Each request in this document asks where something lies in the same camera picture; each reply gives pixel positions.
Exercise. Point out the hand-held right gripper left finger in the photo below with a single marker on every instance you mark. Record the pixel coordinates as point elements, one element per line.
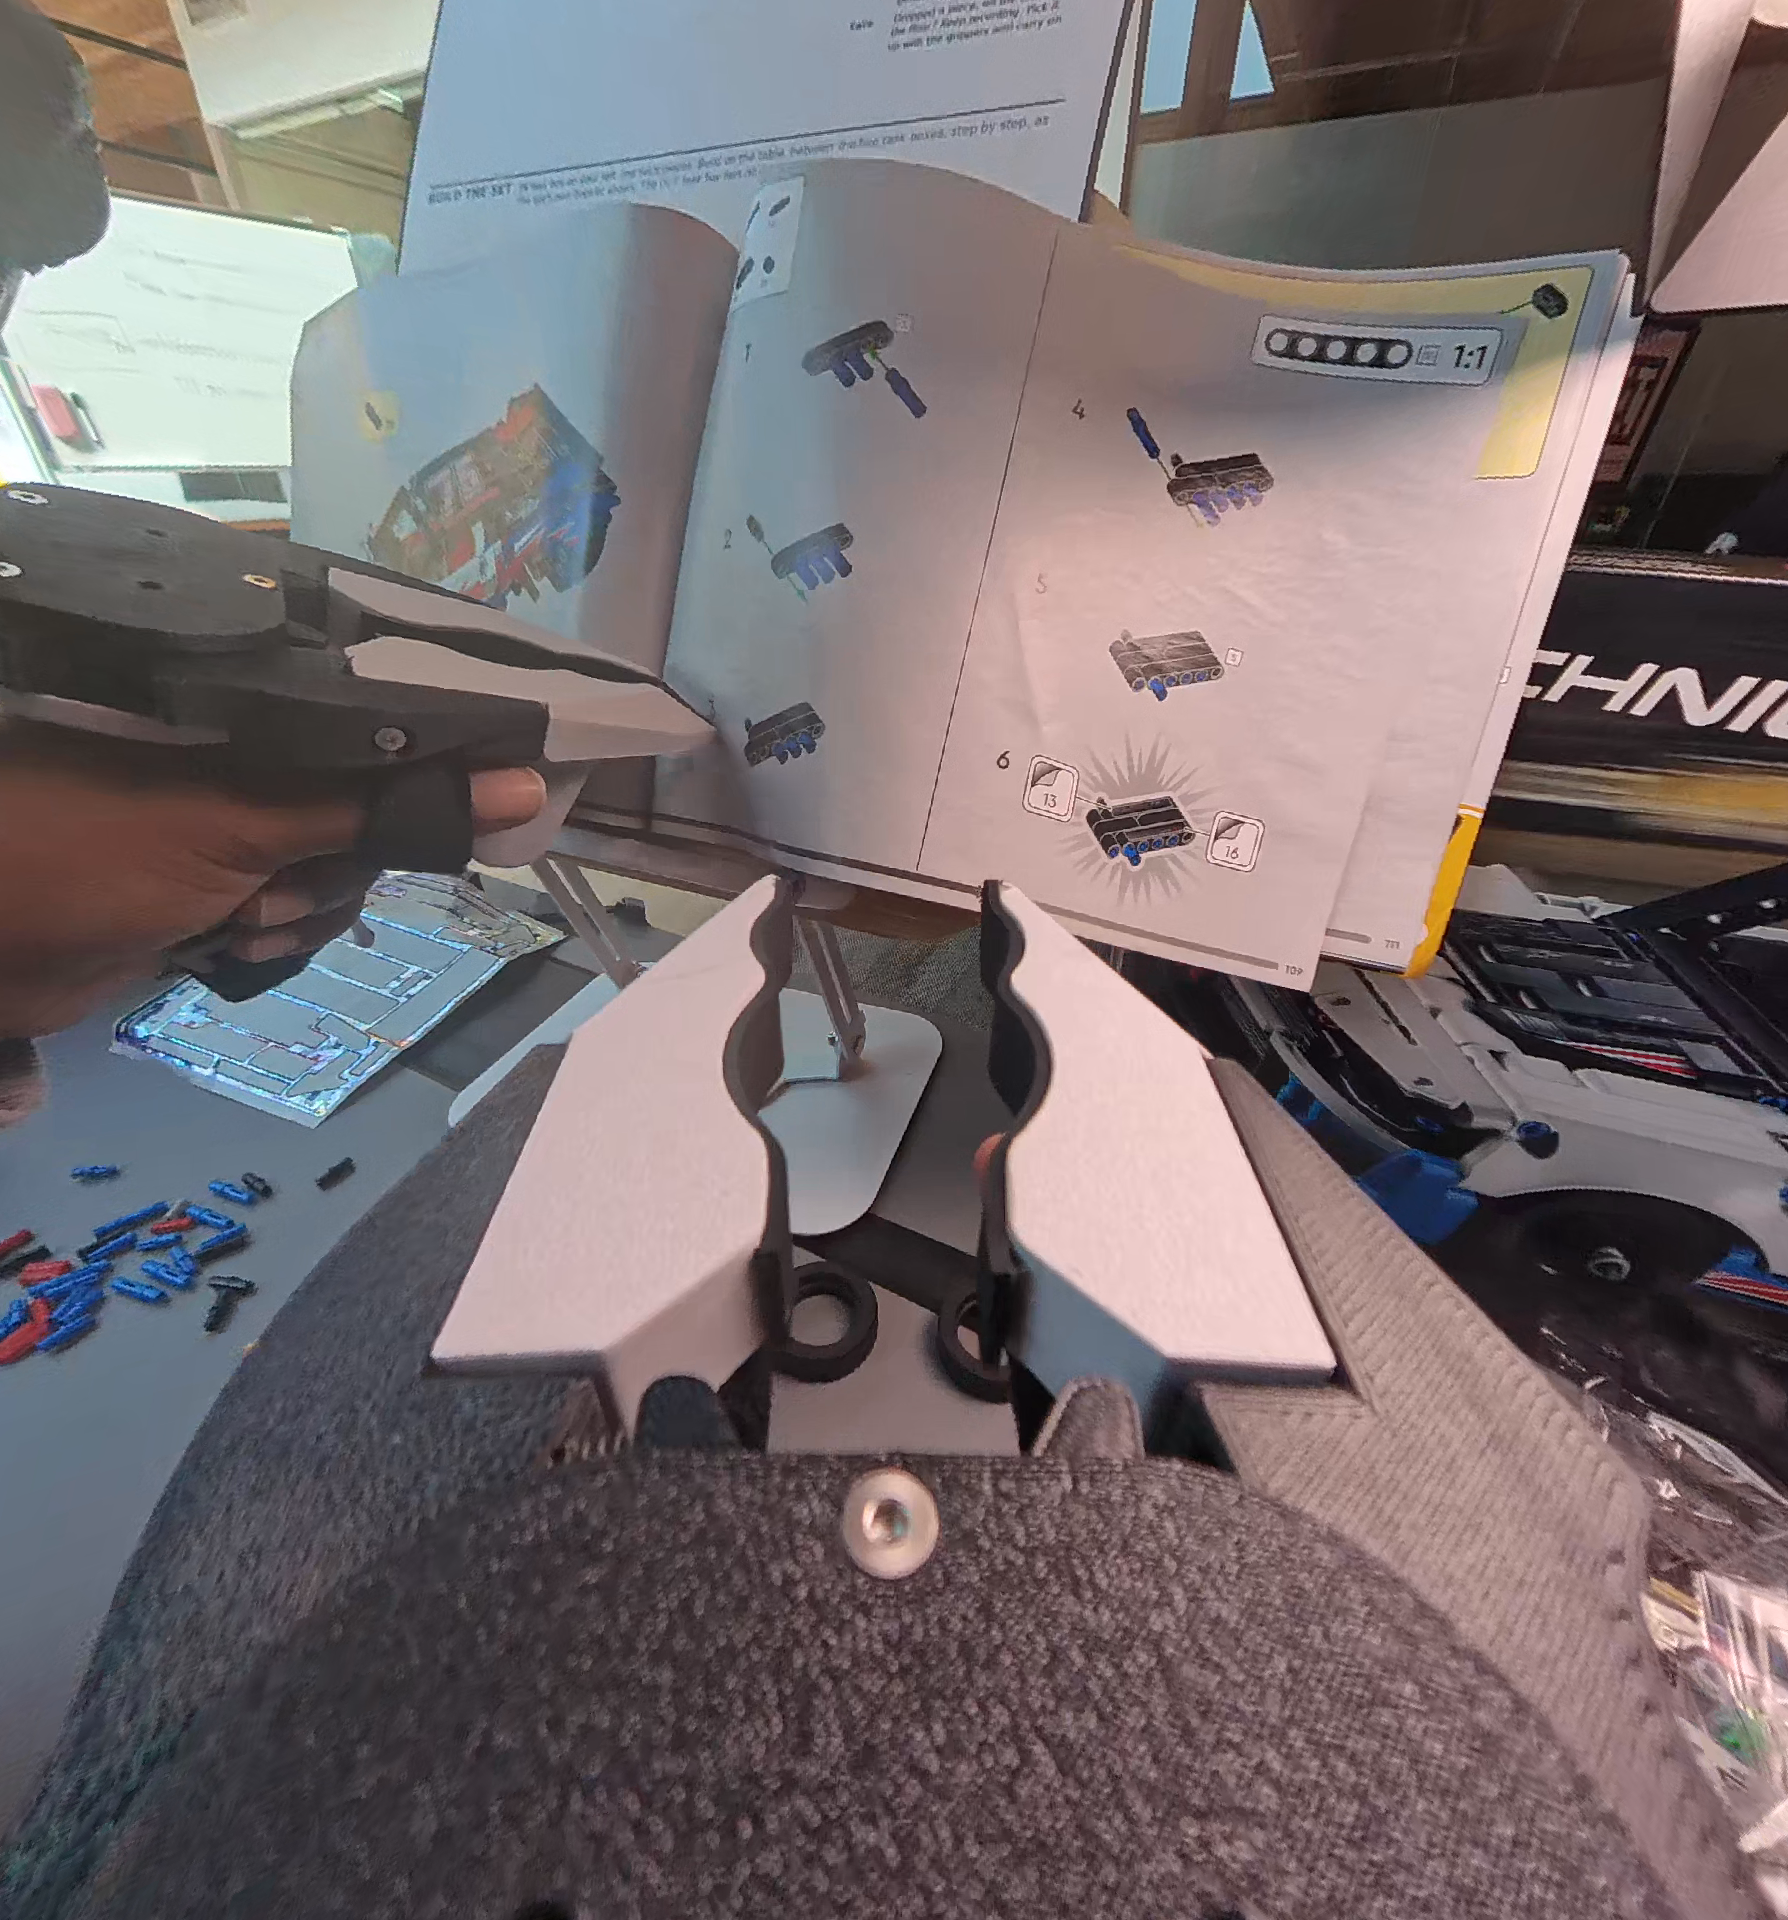
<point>610,1200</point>

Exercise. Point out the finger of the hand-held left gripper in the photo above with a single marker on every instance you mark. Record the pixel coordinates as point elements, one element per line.
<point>624,720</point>
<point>489,624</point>

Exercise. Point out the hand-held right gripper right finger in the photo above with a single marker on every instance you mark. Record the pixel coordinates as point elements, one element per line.
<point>1164,1215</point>

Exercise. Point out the toy car building manual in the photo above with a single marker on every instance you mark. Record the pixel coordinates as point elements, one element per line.
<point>1209,525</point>

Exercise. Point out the grey desk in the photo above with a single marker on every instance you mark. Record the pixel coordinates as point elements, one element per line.
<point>26,1501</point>

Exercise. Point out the black flat strip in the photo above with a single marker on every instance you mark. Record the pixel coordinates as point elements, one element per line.
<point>916,1253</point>

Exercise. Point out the whiteboard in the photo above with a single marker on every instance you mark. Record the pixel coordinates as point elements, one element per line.
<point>205,331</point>

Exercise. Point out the white book stand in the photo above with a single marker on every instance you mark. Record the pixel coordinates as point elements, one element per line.
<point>864,1095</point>

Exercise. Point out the holographic sticker sheet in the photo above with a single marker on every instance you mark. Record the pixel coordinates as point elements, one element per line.
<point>341,1021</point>

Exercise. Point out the black tee connector piece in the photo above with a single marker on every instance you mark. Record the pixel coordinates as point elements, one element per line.
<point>227,1302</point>

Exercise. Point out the partly built toy brick car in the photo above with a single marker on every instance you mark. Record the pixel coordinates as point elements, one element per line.
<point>1583,1080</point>

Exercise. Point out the pile of small plastic pins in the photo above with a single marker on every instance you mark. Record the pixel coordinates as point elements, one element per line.
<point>84,1274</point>

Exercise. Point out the white printed instruction sheet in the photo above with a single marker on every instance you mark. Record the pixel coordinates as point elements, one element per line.
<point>685,89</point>

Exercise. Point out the clear plastic parts bag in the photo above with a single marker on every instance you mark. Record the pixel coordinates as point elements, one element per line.
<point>1736,1650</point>

